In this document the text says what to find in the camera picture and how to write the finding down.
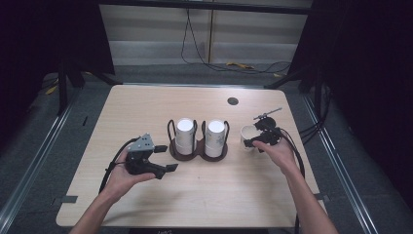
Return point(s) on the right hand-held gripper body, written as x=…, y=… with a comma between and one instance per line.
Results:
x=267, y=130

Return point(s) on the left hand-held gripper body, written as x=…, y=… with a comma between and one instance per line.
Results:
x=139, y=159

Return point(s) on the white paper cup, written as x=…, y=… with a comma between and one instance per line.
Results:
x=249, y=133

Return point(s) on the dark brown double cup holder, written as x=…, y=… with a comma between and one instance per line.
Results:
x=198, y=152

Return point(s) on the person's left hand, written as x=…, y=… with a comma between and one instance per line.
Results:
x=125, y=180

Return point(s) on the person's right hand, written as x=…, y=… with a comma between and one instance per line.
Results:
x=279, y=154

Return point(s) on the dark round table grommet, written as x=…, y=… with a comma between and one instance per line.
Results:
x=232, y=101

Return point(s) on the yellow tape scrap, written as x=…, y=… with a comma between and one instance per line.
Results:
x=51, y=90
x=240, y=65

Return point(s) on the black metal stand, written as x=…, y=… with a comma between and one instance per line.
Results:
x=62, y=91
x=318, y=94

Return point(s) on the grey tape strip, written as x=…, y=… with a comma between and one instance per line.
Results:
x=66, y=199
x=321, y=196

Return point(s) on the dark curtain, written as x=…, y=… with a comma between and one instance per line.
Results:
x=39, y=48
x=367, y=81

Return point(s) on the black overhead beam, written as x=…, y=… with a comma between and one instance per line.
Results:
x=201, y=6

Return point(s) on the metal floor rail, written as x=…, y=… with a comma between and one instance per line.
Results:
x=35, y=156
x=337, y=156

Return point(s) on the thin vertical wall strip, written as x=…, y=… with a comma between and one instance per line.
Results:
x=211, y=35

